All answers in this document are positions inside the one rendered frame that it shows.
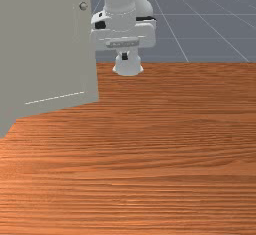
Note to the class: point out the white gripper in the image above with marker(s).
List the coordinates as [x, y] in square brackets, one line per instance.
[146, 35]

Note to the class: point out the pale grey cabinet door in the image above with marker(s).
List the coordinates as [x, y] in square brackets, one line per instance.
[46, 45]

